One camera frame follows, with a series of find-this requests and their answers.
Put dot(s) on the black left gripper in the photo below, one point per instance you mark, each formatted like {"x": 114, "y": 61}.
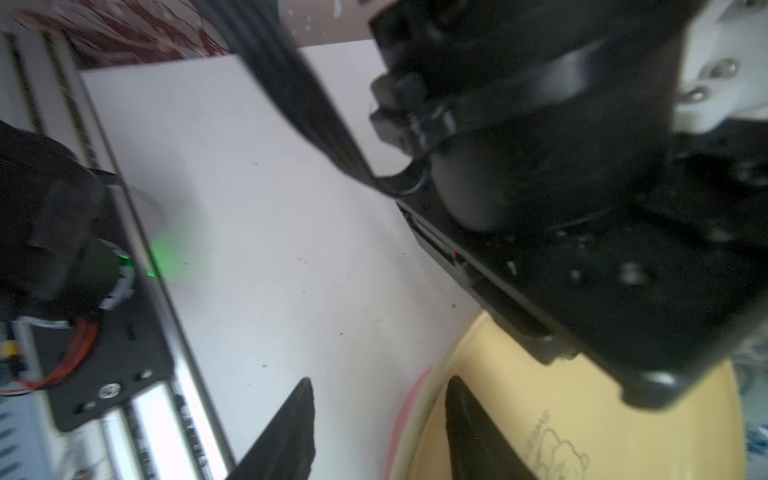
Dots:
{"x": 590, "y": 198}

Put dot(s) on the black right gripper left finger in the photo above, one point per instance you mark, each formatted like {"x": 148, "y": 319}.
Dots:
{"x": 286, "y": 448}

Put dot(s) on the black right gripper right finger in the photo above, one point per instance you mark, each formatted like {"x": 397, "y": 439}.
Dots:
{"x": 477, "y": 448}

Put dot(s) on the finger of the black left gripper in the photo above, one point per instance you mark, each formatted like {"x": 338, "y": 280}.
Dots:
{"x": 256, "y": 35}

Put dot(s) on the pink plate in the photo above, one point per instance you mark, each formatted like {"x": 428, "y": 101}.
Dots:
{"x": 402, "y": 419}

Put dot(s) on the yellow plate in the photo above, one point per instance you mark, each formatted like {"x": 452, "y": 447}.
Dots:
{"x": 567, "y": 420}

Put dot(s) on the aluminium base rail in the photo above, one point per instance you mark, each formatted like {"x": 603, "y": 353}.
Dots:
{"x": 168, "y": 431}

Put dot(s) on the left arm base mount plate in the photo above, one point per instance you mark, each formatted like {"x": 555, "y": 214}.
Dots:
{"x": 129, "y": 354}

